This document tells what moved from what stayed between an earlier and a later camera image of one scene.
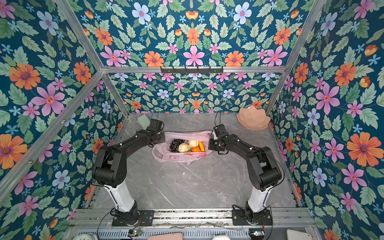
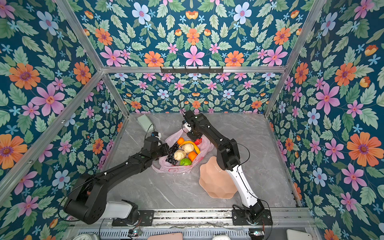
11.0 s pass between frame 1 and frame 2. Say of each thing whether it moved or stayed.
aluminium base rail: stayed
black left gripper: moved
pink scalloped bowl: moved
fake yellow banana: moved
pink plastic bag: moved
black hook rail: stayed
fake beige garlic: moved
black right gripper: moved
